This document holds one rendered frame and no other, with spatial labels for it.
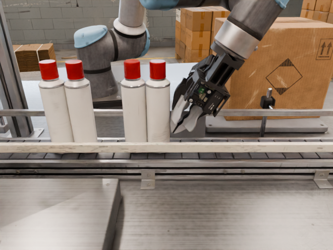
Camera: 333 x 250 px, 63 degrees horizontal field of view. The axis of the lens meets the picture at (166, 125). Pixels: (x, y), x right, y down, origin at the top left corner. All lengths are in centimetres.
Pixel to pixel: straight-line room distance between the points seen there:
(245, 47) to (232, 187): 29
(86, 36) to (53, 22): 524
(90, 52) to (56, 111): 42
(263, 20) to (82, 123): 40
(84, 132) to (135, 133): 11
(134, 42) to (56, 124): 50
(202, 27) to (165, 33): 231
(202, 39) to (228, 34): 345
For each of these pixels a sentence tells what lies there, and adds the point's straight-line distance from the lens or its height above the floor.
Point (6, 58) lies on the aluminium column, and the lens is 79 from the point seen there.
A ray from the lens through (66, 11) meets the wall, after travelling 615.
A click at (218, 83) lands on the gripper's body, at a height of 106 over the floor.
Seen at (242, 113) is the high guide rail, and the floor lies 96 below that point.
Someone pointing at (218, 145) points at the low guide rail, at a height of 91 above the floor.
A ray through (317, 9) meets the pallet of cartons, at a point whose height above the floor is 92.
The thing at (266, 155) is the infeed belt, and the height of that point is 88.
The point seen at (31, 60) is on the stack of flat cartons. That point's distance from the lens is 479.
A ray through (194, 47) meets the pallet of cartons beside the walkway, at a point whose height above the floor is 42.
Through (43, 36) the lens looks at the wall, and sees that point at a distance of 632.
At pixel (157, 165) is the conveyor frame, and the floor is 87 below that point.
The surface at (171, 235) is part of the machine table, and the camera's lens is 52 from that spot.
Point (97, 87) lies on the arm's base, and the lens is 101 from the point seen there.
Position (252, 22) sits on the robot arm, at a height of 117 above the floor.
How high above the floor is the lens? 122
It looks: 27 degrees down
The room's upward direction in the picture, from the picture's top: straight up
